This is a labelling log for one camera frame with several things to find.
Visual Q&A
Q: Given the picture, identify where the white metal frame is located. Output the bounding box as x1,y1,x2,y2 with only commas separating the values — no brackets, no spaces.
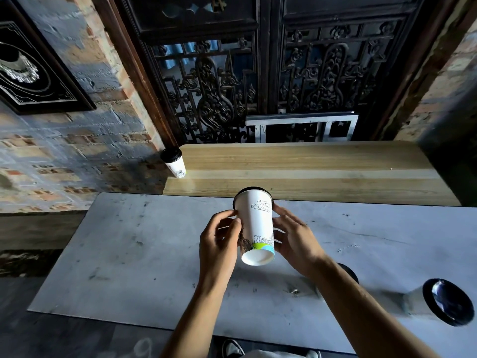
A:
245,113,359,144

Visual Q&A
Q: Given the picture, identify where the dark carved wooden door panel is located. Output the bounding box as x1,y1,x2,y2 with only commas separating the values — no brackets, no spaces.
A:
119,0,278,144
276,0,412,143

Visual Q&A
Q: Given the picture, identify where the person's right hand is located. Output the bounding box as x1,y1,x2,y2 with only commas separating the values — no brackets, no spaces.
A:
272,203,329,279

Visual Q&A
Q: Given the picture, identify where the white printed paper cup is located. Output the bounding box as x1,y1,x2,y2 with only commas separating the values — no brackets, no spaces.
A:
160,147,187,179
233,186,277,266
402,278,475,327
336,262,360,285

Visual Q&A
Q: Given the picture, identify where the person's left hand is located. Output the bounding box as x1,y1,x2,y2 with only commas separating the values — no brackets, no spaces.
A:
199,210,243,291

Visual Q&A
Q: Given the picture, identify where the black framed wall picture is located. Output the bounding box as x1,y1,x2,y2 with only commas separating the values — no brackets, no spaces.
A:
0,0,98,116

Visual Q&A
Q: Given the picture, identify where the person's right forearm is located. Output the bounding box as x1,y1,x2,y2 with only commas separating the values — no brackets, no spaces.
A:
309,256,442,358

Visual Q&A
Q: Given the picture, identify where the light wooden bench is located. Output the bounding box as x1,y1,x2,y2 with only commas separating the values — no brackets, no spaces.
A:
163,140,462,207

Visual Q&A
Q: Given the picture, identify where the person's left forearm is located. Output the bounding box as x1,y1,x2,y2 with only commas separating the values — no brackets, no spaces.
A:
159,280,239,358

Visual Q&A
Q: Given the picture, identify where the brown wooden door post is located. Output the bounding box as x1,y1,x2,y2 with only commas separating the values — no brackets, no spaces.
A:
90,0,180,147
372,0,471,141

